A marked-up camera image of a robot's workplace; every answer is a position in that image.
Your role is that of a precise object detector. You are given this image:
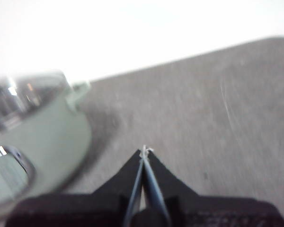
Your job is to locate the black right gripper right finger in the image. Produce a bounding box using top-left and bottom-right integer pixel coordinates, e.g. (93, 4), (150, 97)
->
(144, 148), (284, 227)

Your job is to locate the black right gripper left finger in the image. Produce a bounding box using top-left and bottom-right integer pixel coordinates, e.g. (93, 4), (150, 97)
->
(4, 148), (144, 227)

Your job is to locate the pale green electric cooking pot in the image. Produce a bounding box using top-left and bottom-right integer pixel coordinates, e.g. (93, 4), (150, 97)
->
(0, 79), (93, 213)

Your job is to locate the glass lid with green knob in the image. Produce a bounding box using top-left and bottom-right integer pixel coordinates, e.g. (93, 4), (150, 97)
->
(0, 68), (73, 133)

